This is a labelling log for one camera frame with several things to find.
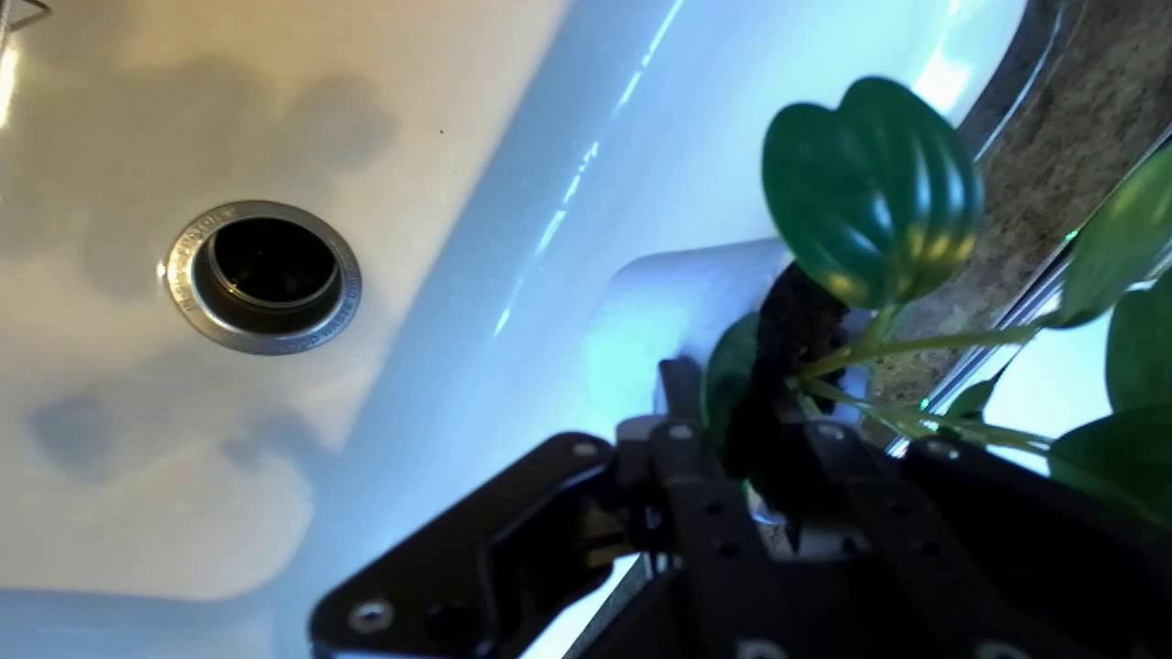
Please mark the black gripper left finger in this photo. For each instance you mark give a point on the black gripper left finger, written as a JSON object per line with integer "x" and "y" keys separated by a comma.
{"x": 515, "y": 561}

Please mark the metal sink drain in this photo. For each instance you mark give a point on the metal sink drain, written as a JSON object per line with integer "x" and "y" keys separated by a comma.
{"x": 185, "y": 280}

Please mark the green toy plant white pot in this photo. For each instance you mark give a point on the green toy plant white pot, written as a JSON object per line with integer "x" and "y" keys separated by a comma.
{"x": 874, "y": 194}

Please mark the white kitchen sink basin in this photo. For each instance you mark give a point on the white kitchen sink basin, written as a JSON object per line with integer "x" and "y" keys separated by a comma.
{"x": 487, "y": 123}

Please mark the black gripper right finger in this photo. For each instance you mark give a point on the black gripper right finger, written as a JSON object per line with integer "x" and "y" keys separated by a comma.
{"x": 1012, "y": 574}

